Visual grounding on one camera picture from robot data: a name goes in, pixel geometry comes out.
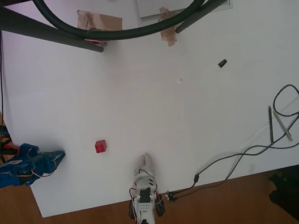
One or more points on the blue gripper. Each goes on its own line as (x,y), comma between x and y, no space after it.
(50,159)

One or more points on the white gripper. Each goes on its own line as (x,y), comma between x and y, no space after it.
(145,172)

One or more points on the small red cube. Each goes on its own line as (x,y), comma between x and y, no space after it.
(100,146)

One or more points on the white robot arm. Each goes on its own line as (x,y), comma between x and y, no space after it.
(145,207)

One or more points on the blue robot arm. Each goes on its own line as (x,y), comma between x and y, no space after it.
(11,175)

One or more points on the red black table clamp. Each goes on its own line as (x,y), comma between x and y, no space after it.
(3,150)

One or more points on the red white small board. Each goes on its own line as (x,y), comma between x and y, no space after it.
(97,42)

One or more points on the small black cap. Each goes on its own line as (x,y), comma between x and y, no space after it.
(222,63)

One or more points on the black pen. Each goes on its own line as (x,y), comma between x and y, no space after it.
(271,126)

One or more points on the narrow brown tape strip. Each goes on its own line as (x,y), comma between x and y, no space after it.
(170,35)

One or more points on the grey green pen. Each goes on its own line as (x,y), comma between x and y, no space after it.
(283,127)

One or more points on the wide brown tape patch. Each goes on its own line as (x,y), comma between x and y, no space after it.
(107,21)

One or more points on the clear plastic ruler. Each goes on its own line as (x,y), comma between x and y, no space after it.
(292,106)

